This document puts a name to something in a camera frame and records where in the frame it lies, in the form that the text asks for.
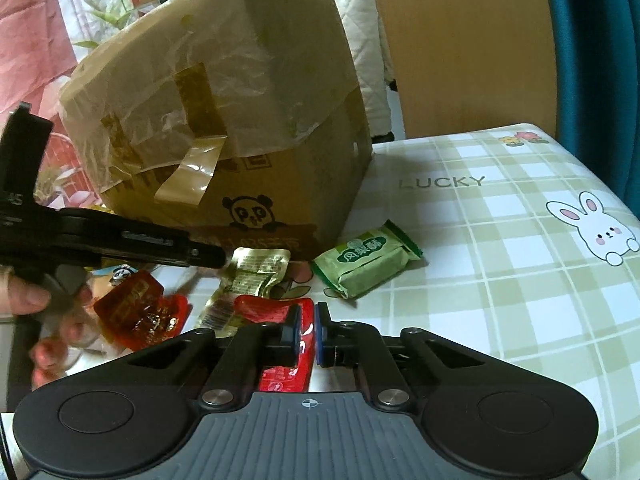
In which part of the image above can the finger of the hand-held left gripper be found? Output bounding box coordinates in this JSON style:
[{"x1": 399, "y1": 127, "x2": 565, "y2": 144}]
[{"x1": 86, "y1": 210, "x2": 227, "y2": 269}]

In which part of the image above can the printed red backdrop cloth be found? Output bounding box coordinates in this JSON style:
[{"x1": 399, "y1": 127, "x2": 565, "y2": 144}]
[{"x1": 0, "y1": 0, "x2": 168, "y2": 211}]

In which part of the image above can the clear plastic bag liner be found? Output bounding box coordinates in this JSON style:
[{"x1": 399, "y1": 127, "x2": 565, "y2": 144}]
[{"x1": 59, "y1": 0, "x2": 362, "y2": 196}]

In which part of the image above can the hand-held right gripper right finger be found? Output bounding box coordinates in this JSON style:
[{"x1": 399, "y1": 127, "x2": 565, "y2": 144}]
[{"x1": 314, "y1": 302, "x2": 494, "y2": 404}]

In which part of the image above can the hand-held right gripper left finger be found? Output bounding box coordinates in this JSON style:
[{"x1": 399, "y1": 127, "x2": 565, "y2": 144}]
[{"x1": 122, "y1": 305, "x2": 307, "y2": 408}]

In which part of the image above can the wooden chair back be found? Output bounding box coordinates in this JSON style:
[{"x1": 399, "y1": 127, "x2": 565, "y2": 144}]
[{"x1": 367, "y1": 0, "x2": 559, "y2": 142}]

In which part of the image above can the teal curtain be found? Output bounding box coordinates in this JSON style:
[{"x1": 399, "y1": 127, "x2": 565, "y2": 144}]
[{"x1": 542, "y1": 0, "x2": 640, "y2": 223}]

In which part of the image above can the bread packet with panda print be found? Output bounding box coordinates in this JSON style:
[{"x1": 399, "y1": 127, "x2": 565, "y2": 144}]
[{"x1": 90, "y1": 264, "x2": 142, "y2": 292}]

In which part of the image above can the red clear snack packet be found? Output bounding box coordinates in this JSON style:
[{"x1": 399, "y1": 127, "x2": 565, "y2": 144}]
[{"x1": 91, "y1": 269, "x2": 192, "y2": 352}]

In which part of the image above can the person's left hand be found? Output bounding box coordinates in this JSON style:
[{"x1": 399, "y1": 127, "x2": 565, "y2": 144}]
[{"x1": 0, "y1": 267, "x2": 98, "y2": 378}]

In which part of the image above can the green snack packet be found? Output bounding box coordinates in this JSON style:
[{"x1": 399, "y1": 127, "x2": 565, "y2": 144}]
[{"x1": 310, "y1": 219, "x2": 426, "y2": 302}]

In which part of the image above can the brown cardboard box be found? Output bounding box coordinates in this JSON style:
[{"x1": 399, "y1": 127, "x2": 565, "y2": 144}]
[{"x1": 59, "y1": 0, "x2": 374, "y2": 262}]

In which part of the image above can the gold snack packet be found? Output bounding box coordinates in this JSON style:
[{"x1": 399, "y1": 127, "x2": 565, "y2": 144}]
[{"x1": 196, "y1": 246, "x2": 292, "y2": 337}]

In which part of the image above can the checked bunny tablecloth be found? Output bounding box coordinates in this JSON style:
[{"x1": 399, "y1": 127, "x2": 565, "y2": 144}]
[{"x1": 0, "y1": 122, "x2": 640, "y2": 411}]

